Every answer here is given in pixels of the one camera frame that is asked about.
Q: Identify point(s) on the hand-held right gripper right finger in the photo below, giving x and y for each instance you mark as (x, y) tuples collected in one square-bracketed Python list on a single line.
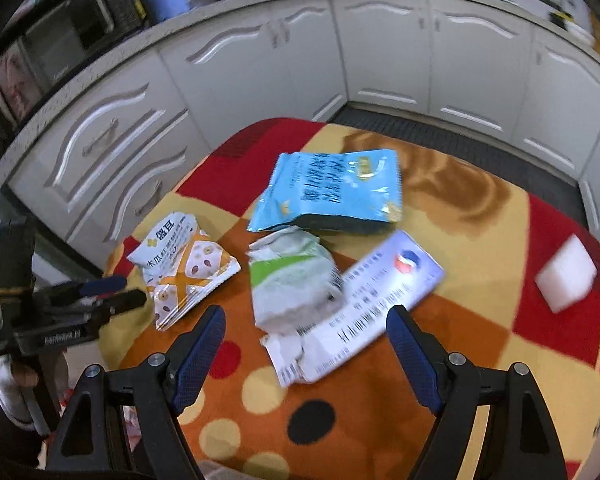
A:
[(412, 360)]

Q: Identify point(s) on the white orange snack packet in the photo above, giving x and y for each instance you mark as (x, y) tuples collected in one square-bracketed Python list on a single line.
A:
[(180, 270)]

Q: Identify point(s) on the person's left hand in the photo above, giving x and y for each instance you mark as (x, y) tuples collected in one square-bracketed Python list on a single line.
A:
[(10, 385)]

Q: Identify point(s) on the white printed paper envelope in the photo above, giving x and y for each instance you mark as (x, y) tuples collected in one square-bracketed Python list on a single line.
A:
[(380, 285)]

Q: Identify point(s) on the person's left forearm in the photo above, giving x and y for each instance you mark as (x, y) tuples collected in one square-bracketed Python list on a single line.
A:
[(5, 450)]

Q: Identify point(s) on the small white foam block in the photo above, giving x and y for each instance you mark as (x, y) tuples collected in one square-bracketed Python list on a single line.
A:
[(565, 272)]

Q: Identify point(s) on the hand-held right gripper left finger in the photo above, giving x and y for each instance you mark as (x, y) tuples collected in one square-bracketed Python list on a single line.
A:
[(202, 350)]

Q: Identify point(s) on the black microwave oven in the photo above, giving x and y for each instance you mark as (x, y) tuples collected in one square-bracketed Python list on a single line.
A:
[(55, 45)]

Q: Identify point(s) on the red orange patterned blanket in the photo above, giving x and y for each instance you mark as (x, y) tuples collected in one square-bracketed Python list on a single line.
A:
[(260, 430)]

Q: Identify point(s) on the green white wrapper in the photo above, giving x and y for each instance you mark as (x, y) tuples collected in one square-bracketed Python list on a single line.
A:
[(290, 285)]

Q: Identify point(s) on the white base cabinets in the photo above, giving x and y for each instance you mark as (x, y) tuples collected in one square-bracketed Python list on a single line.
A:
[(380, 50)]

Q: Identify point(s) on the blue snack packet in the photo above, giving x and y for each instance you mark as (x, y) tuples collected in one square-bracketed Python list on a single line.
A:
[(325, 185)]

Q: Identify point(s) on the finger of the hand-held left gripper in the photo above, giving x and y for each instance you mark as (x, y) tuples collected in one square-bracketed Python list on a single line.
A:
[(105, 285), (125, 302)]

